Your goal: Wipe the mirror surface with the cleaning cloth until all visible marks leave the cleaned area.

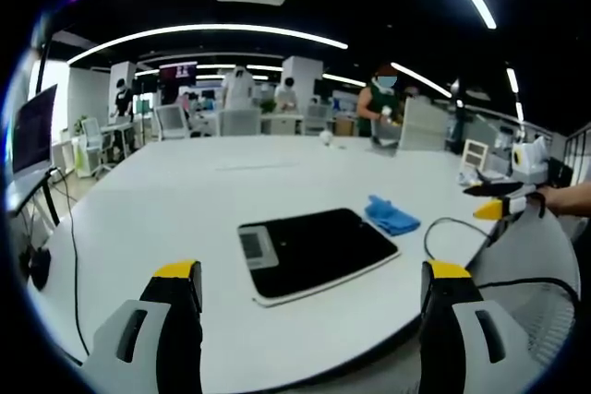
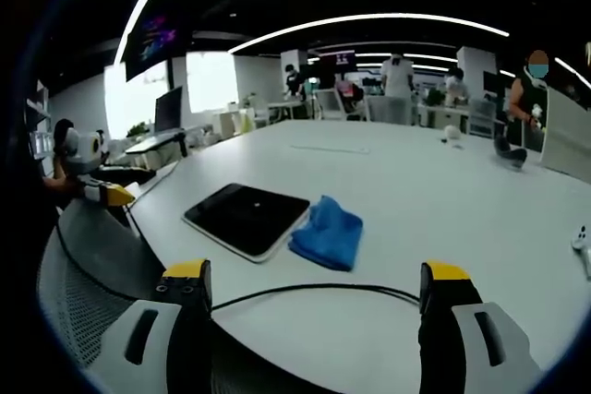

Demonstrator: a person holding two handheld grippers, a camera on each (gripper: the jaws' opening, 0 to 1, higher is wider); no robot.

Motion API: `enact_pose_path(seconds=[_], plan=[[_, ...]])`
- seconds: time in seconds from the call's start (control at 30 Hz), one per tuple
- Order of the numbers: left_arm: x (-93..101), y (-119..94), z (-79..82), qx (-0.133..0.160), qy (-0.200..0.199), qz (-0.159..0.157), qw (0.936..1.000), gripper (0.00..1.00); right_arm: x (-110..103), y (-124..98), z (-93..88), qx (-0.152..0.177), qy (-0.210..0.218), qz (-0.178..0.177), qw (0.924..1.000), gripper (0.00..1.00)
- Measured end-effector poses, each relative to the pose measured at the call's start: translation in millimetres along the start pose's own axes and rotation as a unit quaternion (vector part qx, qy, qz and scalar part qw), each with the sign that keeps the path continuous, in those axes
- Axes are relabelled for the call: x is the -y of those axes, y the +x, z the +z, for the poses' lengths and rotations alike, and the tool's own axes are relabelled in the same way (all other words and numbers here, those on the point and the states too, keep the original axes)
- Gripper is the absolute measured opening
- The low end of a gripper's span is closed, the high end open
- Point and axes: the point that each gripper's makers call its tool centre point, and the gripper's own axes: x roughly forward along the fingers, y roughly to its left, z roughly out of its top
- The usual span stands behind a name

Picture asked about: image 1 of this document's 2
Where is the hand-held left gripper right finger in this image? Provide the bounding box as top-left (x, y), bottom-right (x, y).
top-left (418, 259), bottom-right (539, 394)

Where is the thin black cable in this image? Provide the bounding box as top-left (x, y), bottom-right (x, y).
top-left (45, 167), bottom-right (91, 358)

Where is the white mesh office chair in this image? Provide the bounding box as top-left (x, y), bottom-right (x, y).
top-left (468, 211), bottom-right (582, 367)

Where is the black digital scale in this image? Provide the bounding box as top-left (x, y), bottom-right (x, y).
top-left (236, 208), bottom-right (402, 308)

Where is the blue cleaning cloth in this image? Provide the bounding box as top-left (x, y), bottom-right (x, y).
top-left (364, 195), bottom-right (422, 236)

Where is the black adapter on floor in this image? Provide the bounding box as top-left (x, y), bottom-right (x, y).
top-left (28, 248), bottom-right (52, 289)

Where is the dark monitor screen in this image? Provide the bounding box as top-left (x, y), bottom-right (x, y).
top-left (9, 83), bottom-right (59, 174)

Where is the grey desk partition panel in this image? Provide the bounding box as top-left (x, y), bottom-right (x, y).
top-left (397, 98), bottom-right (448, 151)

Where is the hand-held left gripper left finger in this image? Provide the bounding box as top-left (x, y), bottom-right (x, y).
top-left (81, 259), bottom-right (205, 394)

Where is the person's right hand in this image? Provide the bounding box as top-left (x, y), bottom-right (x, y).
top-left (535, 185), bottom-right (584, 218)

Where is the small white framed stand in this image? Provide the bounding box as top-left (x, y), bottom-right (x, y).
top-left (461, 138), bottom-right (489, 170)

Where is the black cable on table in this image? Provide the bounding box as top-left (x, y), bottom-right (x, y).
top-left (424, 217), bottom-right (498, 260)

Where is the curved ceiling light strip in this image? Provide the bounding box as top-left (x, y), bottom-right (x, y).
top-left (66, 23), bottom-right (350, 66)

